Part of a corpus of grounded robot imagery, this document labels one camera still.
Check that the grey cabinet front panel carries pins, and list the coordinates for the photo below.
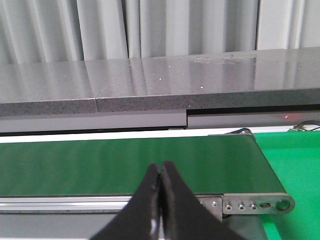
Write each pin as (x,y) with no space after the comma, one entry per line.
(94,121)

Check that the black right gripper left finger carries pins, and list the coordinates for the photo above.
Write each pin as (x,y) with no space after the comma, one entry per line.
(140,218)

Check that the white pleated curtain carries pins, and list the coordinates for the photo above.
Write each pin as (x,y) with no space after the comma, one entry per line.
(73,30)

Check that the green conveyor belt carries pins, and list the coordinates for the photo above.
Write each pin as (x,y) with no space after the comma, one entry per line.
(207,164)

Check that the grey stone countertop slab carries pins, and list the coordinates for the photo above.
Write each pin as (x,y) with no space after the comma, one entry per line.
(245,79)

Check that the bright green cloth mat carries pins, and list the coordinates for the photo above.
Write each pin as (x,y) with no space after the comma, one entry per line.
(295,158)

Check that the grey cabinet panel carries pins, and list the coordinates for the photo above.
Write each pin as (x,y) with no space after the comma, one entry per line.
(94,121)
(252,119)

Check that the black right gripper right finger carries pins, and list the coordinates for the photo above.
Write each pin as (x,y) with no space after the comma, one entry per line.
(184,217)

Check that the metal conveyor end bracket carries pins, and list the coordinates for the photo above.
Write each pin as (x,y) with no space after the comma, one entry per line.
(247,203)

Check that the aluminium conveyor side rail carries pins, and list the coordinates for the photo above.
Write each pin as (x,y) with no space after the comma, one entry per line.
(75,204)

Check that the grey right cabinet panel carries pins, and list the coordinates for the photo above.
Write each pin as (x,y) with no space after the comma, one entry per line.
(252,119)

